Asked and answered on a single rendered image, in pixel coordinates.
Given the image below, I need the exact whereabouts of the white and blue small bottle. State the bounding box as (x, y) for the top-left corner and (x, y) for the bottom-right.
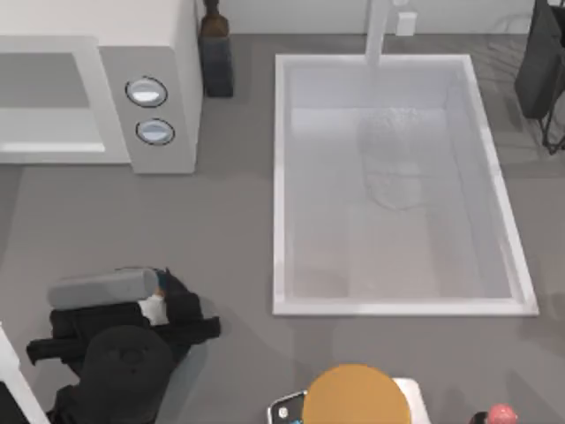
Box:
(138, 270), (171, 324)

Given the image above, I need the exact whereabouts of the pale grey rounded box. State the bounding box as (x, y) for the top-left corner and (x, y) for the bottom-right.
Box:
(46, 269), (160, 311)

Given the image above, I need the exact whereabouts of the grey and black gadget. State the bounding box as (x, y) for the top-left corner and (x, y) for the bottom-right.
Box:
(266, 389), (309, 424)

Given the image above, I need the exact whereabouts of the small round microwave knob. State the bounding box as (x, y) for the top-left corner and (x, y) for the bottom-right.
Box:
(134, 117), (177, 147)

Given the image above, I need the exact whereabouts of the pale microwave door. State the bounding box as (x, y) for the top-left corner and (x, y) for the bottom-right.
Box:
(0, 35), (134, 166)

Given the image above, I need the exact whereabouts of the orange round lid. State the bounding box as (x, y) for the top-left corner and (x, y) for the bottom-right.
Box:
(301, 362), (413, 424)

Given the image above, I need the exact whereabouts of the large round microwave knob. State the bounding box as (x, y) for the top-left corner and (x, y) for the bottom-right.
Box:
(124, 75), (170, 109)

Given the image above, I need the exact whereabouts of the pale microwave oven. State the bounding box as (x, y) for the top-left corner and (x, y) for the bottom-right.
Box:
(0, 0), (205, 176)

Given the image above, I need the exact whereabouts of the white sink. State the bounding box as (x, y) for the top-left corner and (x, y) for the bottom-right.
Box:
(270, 53), (541, 318)

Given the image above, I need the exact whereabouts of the dark brown and blue bottle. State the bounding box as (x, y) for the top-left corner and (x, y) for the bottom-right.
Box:
(198, 0), (236, 99)

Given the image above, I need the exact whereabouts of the white square box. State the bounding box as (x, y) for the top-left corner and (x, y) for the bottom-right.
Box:
(391, 376), (428, 424)

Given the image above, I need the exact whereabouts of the tall white tap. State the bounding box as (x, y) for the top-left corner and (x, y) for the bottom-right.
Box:
(364, 0), (410, 68)

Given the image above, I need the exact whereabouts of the pink round cap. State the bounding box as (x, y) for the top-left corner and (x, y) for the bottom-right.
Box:
(489, 402), (519, 424)

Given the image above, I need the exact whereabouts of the white wall socket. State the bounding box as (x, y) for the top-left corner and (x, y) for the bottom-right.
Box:
(395, 11), (418, 38)

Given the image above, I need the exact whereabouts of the black wire-legged stand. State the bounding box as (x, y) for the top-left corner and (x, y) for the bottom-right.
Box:
(513, 0), (565, 155)

